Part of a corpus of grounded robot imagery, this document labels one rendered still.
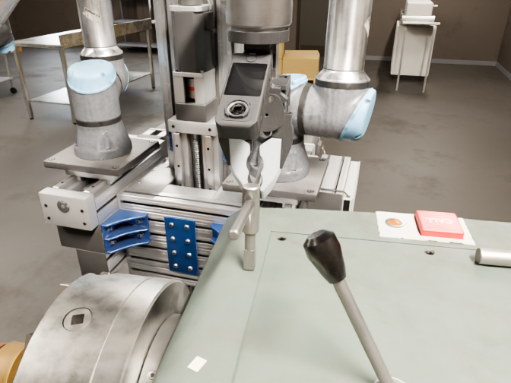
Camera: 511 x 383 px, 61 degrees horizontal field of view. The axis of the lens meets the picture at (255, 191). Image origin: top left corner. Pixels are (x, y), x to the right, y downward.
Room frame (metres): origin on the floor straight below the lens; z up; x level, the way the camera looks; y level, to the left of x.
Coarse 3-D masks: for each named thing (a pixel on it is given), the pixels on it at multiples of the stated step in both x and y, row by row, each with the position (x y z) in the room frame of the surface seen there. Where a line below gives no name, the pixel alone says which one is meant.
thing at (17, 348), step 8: (0, 344) 0.47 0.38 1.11; (8, 344) 0.47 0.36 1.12; (16, 344) 0.47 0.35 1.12; (24, 344) 0.46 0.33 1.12; (0, 352) 0.45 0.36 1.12; (8, 352) 0.45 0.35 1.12; (16, 352) 0.44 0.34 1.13; (0, 360) 0.44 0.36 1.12; (8, 360) 0.44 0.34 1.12; (16, 360) 0.44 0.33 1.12; (0, 368) 0.43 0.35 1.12; (8, 368) 0.42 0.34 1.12; (16, 368) 0.43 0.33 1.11; (0, 376) 0.42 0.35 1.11; (8, 376) 0.42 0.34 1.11
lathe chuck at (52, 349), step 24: (72, 288) 0.45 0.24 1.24; (96, 288) 0.45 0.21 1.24; (120, 288) 0.45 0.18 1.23; (48, 312) 0.41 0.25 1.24; (96, 312) 0.40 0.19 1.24; (48, 336) 0.37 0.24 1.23; (72, 336) 0.37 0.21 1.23; (96, 336) 0.37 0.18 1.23; (24, 360) 0.35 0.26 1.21; (48, 360) 0.35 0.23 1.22; (72, 360) 0.35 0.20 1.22; (96, 360) 0.35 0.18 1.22
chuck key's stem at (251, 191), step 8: (248, 184) 0.49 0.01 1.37; (256, 184) 0.49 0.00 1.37; (248, 192) 0.47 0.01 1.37; (256, 192) 0.47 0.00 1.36; (256, 200) 0.47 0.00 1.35; (256, 208) 0.47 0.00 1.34; (256, 216) 0.47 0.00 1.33; (248, 224) 0.46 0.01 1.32; (256, 224) 0.47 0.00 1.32; (248, 232) 0.46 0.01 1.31; (256, 232) 0.47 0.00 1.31; (248, 240) 0.47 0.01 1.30; (248, 248) 0.46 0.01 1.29; (248, 256) 0.46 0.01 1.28; (248, 264) 0.46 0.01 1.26
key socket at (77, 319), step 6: (72, 312) 0.41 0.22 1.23; (78, 312) 0.41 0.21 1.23; (84, 312) 0.41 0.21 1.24; (90, 312) 0.41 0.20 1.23; (66, 318) 0.40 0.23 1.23; (72, 318) 0.40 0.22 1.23; (78, 318) 0.40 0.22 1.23; (84, 318) 0.40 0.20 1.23; (90, 318) 0.40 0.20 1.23; (66, 324) 0.39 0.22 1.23; (72, 324) 0.39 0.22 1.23; (78, 324) 0.39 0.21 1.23; (84, 324) 0.39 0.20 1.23; (72, 330) 0.38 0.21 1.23
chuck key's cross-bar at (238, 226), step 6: (258, 174) 0.55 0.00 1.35; (258, 180) 0.53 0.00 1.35; (246, 204) 0.45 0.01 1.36; (252, 204) 0.46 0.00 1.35; (240, 210) 0.44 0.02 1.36; (246, 210) 0.44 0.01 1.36; (240, 216) 0.42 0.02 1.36; (246, 216) 0.43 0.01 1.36; (234, 222) 0.41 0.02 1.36; (240, 222) 0.40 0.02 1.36; (234, 228) 0.39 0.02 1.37; (240, 228) 0.39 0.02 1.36; (228, 234) 0.38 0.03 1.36; (234, 234) 0.38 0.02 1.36
